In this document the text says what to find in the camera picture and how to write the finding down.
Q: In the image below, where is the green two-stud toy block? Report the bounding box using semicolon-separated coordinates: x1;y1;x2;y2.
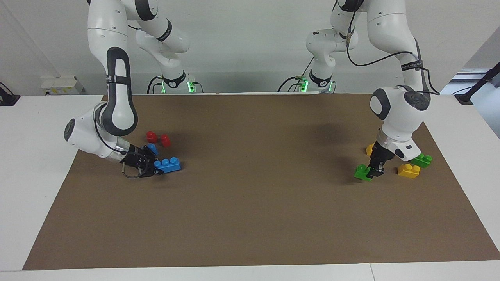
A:
354;164;374;183
409;153;433;169

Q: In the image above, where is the white box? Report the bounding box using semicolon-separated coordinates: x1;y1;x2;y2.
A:
40;75;85;96

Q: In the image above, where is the brown table mat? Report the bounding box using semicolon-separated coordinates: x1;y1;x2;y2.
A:
22;93;500;270

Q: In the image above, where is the black stand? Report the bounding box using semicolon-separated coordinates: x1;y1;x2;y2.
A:
455;62;500;105

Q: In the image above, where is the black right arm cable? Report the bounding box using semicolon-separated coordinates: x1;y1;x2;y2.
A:
93;109;143;180

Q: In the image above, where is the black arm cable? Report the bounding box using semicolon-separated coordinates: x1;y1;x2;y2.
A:
345;0;441;96
93;109;143;180

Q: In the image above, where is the black base cable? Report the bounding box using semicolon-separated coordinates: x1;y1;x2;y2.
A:
146;75;165;95
277;56;314;93

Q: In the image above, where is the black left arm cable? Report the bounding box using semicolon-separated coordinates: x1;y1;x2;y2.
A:
345;0;441;96

